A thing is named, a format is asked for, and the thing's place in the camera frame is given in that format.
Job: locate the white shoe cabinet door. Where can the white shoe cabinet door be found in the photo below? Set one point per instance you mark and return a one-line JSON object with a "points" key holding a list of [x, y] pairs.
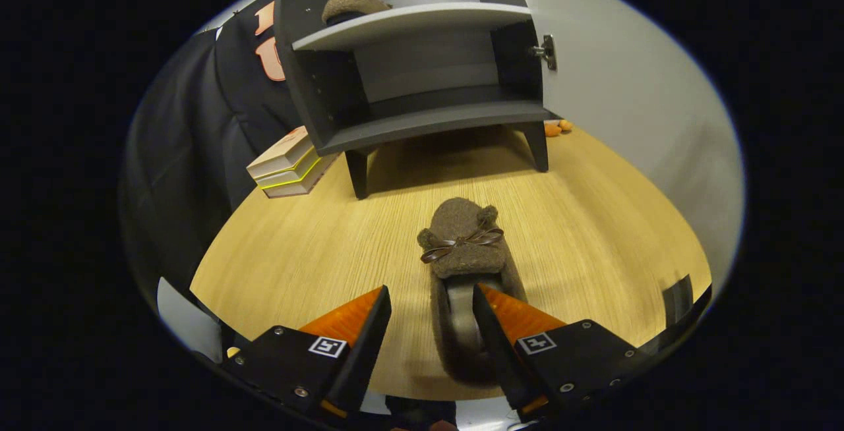
{"points": [[626, 88]]}

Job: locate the brown fuzzy shoe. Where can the brown fuzzy shoe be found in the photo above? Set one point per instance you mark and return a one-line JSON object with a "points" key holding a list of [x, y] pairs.
{"points": [[353, 4], [461, 220]]}

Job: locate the small orange object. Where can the small orange object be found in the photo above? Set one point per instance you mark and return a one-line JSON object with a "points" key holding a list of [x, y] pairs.
{"points": [[552, 130], [566, 125]]}

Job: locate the black backdrop cloth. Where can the black backdrop cloth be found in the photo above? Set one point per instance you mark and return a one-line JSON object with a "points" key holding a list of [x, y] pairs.
{"points": [[198, 154]]}

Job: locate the metal door hinge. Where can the metal door hinge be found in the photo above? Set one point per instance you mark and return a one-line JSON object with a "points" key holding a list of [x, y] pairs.
{"points": [[546, 52]]}

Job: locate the brown cover book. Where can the brown cover book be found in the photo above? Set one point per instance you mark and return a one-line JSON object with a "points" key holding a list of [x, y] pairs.
{"points": [[297, 189]]}

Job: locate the yellow edged book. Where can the yellow edged book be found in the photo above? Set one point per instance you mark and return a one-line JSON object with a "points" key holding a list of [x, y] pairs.
{"points": [[287, 176]]}

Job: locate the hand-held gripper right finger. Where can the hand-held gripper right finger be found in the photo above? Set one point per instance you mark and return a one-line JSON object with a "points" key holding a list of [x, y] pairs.
{"points": [[501, 358]]}

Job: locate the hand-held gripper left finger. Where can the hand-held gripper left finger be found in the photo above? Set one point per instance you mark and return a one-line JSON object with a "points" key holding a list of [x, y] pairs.
{"points": [[359, 358]]}

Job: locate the grey shoe cabinet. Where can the grey shoe cabinet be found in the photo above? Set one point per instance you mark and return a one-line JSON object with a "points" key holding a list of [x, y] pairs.
{"points": [[428, 118]]}

